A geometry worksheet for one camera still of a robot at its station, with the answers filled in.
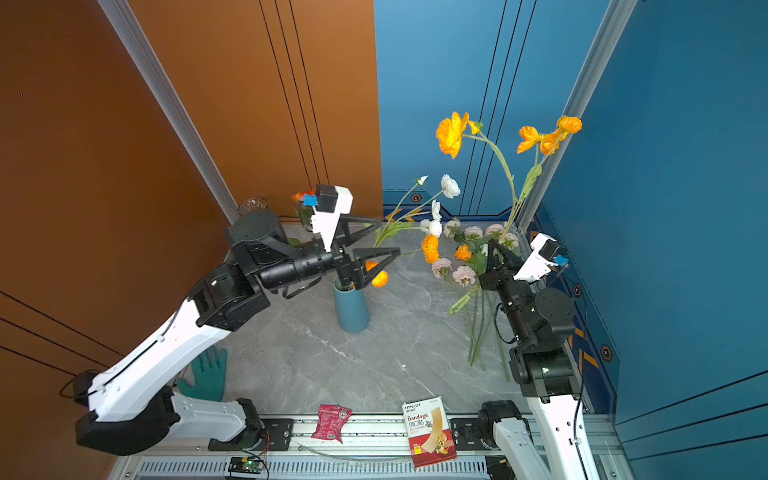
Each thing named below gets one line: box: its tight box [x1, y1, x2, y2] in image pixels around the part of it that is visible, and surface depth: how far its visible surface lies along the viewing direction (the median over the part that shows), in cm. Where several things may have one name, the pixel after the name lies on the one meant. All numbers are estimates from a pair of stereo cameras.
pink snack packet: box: [311, 404, 353, 444], surface depth 76 cm
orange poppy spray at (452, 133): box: [436, 112, 582, 239], surface depth 52 cm
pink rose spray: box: [443, 217, 519, 251], surface depth 114 cm
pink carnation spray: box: [431, 258, 510, 382], surface depth 93 cm
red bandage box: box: [402, 396, 457, 469], surface depth 72 cm
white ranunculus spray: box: [365, 174, 461, 248], surface depth 71 cm
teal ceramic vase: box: [333, 274, 369, 333], surface depth 81 cm
